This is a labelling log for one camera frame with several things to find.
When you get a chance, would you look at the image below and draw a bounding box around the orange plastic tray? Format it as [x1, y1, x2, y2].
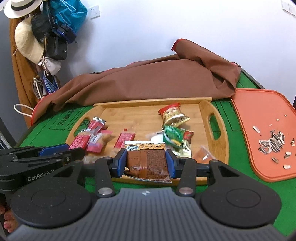
[231, 88, 295, 182]

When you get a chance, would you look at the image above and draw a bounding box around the brown cloth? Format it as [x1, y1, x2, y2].
[31, 39, 241, 123]

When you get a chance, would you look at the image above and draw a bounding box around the red printed clear cracker pack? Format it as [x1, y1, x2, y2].
[111, 128, 135, 156]

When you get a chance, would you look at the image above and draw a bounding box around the bamboo serving tray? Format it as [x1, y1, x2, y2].
[66, 98, 229, 164]

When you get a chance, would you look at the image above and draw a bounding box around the clear pale candy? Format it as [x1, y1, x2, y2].
[82, 153, 103, 165]

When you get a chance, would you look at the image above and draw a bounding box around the red gold fruit candy packet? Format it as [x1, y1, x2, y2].
[176, 130, 194, 158]

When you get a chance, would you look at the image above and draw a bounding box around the teal blue bag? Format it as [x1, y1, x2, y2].
[43, 0, 87, 44]

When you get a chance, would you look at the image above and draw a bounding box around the beige sun hat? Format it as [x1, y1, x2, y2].
[15, 17, 44, 64]

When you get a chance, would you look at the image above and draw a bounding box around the pink rice cake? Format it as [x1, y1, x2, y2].
[86, 130, 112, 153]

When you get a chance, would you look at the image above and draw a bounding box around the small white pouch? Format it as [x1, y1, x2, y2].
[38, 57, 61, 76]

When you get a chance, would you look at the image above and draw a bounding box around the pile of sunflower seeds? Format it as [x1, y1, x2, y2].
[252, 126, 295, 170]

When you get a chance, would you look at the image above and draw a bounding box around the blue cord bundle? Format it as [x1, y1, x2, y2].
[32, 70, 60, 99]

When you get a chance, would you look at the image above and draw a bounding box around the clear jelly cup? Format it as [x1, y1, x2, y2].
[193, 146, 216, 164]

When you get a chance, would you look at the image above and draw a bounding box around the white wall socket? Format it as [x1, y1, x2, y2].
[88, 6, 100, 19]

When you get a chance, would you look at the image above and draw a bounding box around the person's hand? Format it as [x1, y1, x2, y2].
[0, 205, 19, 233]

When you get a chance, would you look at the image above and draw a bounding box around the brown cake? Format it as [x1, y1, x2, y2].
[125, 141, 171, 183]

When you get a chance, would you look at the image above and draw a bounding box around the dark red long snack bar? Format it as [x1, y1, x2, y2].
[86, 116, 106, 135]

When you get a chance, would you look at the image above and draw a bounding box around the red gold peanut snack bag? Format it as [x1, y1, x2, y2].
[158, 103, 190, 127]

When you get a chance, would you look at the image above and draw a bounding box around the white straw hat black band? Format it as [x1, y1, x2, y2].
[4, 0, 43, 19]

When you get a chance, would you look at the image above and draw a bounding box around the black hanging bag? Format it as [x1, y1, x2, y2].
[31, 14, 67, 60]

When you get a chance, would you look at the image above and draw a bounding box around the white clear snack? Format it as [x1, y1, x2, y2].
[145, 131, 164, 144]

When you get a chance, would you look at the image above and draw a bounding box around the green candy wrapper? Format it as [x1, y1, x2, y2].
[163, 126, 185, 149]

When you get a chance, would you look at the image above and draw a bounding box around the white wall switch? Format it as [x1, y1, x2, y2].
[281, 0, 296, 17]

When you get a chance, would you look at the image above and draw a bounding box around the red snack bar wrapper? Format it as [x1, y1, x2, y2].
[69, 131, 93, 150]

